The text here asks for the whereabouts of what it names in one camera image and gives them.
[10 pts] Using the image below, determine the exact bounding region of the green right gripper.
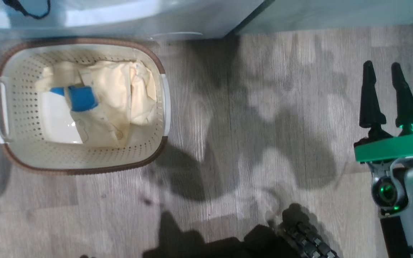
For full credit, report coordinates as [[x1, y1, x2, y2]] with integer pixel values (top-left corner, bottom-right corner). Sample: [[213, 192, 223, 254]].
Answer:
[[353, 61, 413, 163]]

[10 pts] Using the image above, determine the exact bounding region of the cream perforated laundry basket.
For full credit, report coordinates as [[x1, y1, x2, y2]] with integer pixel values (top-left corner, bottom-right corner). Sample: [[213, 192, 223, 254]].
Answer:
[[0, 38, 172, 176]]

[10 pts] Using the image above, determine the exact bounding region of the white front-load washing machine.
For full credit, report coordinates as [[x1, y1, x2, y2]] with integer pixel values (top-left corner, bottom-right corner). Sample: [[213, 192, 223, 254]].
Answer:
[[0, 0, 265, 40]]

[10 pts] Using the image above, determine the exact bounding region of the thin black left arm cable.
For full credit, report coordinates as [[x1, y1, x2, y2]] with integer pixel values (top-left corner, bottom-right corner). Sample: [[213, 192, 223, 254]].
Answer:
[[2, 0, 51, 20]]

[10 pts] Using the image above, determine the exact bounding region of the cream garment with blue cuff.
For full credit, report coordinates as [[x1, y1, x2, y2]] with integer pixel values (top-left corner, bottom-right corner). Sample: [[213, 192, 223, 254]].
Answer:
[[34, 60, 157, 148]]

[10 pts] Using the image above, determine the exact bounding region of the pale green tall cabinet panel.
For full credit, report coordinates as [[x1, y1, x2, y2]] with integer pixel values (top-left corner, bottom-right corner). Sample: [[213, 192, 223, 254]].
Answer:
[[234, 0, 413, 35]]

